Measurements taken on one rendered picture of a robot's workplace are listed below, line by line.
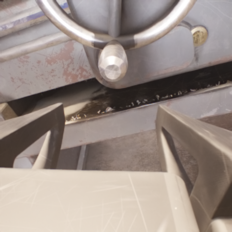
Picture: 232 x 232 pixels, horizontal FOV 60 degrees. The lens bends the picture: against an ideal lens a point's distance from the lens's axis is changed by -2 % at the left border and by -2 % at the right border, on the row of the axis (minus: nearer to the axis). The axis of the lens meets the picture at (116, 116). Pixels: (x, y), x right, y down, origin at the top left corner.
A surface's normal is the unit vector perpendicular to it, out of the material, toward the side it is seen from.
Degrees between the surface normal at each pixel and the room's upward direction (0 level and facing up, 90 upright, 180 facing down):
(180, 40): 90
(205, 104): 90
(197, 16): 90
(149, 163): 0
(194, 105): 90
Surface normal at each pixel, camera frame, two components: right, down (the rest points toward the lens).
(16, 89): 0.00, 0.56
